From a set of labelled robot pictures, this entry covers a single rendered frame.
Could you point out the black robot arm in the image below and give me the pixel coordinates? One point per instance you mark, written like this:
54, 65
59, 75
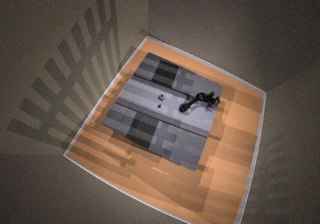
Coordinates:
200, 96

